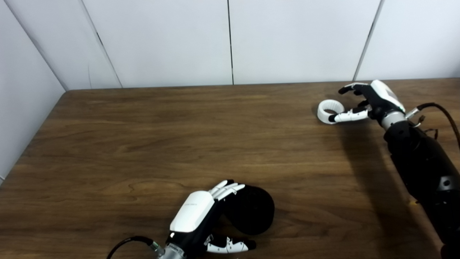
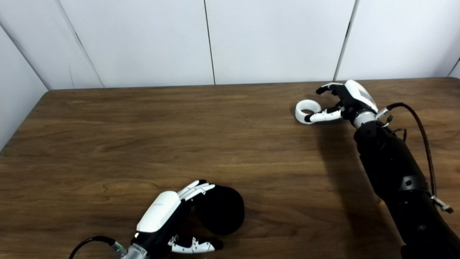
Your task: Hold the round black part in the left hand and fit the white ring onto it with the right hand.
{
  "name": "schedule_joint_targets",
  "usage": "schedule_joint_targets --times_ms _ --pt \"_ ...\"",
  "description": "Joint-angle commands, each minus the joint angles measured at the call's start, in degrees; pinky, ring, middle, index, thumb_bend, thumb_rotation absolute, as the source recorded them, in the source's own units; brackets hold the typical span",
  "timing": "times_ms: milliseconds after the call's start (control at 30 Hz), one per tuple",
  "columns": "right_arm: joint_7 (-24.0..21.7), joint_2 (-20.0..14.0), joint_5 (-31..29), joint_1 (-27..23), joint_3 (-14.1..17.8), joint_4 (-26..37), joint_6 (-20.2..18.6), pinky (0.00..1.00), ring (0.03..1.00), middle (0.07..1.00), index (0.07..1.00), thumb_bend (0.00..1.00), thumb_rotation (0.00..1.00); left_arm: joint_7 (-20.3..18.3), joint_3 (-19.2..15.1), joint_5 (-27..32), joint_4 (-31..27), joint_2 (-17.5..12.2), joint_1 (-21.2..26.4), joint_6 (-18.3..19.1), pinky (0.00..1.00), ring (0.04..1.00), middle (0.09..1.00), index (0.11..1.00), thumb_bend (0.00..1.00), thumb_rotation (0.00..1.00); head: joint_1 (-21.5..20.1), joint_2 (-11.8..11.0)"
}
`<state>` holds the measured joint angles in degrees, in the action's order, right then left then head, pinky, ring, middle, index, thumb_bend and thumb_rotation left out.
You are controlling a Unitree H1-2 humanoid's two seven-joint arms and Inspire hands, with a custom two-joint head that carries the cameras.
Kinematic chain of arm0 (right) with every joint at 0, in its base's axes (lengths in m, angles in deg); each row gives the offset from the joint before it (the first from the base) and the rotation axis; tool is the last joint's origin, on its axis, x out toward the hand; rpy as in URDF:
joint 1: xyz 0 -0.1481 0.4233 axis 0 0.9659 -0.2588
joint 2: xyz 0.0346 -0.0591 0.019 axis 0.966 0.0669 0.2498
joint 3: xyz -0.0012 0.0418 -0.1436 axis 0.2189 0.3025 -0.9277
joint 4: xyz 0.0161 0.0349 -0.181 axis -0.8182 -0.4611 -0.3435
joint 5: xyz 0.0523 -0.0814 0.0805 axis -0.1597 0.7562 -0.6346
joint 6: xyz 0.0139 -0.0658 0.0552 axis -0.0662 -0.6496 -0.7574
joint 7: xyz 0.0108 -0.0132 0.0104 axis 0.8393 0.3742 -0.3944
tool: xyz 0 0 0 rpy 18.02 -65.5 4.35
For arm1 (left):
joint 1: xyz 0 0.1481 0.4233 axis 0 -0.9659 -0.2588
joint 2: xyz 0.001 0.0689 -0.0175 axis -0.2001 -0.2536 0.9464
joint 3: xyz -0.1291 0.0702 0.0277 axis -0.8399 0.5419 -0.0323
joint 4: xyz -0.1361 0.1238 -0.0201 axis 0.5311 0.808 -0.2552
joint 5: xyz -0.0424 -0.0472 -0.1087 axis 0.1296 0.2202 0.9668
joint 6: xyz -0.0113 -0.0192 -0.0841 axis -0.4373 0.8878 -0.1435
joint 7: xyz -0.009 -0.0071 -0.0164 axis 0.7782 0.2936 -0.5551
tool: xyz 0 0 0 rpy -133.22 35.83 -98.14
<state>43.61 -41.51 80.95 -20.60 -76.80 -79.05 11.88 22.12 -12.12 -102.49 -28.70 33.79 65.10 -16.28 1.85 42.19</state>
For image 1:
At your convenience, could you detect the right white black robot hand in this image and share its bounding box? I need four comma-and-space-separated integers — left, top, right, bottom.
328, 80, 406, 124

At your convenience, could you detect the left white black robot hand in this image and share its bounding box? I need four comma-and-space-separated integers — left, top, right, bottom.
166, 180, 257, 256

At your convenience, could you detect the round black part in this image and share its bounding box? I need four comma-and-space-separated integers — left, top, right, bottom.
225, 185, 275, 236

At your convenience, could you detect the white toothed ring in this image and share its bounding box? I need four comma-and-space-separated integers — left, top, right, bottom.
317, 100, 345, 125

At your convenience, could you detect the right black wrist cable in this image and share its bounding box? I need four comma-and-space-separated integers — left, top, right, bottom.
406, 103, 460, 151

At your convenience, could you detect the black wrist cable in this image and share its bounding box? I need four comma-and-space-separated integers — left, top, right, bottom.
107, 236, 160, 259
406, 103, 460, 151

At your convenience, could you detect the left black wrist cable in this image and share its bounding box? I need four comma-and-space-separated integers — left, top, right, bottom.
107, 236, 160, 259

